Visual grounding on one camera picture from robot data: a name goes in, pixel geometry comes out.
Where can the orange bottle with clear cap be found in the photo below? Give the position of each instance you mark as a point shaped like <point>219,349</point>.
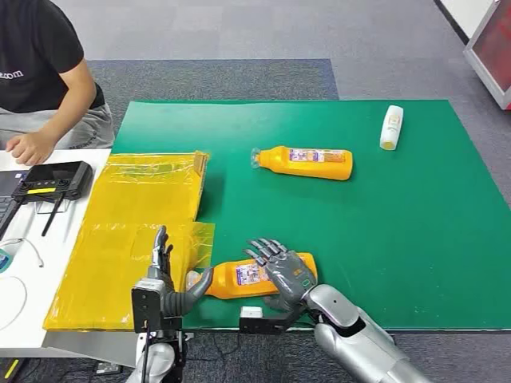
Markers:
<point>226,283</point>
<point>315,166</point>

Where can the person's left hand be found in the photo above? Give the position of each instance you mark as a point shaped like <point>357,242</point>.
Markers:
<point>29,148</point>

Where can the green table mat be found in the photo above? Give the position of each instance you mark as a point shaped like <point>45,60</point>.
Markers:
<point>399,238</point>

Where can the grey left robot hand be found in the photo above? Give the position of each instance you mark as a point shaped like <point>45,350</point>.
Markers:
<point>175,304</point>

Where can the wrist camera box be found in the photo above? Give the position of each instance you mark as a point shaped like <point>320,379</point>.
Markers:
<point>260,322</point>
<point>146,304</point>

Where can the teal round device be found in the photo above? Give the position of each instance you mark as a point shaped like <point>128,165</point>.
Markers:
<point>4,261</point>

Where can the black remote controller with antenna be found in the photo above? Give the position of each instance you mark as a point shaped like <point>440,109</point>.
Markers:
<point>56,177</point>

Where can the dark laptop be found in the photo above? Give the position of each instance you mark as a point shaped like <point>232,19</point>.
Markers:
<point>6,201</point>

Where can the yellow plastic-wrapped flat box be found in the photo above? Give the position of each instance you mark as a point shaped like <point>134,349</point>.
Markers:
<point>119,201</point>

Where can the small white bottle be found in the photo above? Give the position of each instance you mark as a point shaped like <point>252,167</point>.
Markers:
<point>391,127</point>

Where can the white-framed red panel cabinet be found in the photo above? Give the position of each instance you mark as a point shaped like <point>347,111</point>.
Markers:
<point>495,47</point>

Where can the person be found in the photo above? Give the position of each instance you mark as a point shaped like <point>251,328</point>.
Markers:
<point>32,53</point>

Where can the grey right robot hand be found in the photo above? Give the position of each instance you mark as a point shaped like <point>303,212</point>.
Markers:
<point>289,277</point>

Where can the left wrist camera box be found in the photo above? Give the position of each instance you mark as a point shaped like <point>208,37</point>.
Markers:
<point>146,304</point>

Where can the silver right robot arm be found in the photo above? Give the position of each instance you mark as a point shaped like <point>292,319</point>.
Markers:
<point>359,338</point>

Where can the clear controller stand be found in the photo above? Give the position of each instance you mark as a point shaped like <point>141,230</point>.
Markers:
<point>50,209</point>

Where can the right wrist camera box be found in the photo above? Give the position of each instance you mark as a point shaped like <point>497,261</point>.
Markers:
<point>260,322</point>

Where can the person's left forearm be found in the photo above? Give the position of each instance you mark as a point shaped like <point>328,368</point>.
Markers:
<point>72,100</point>

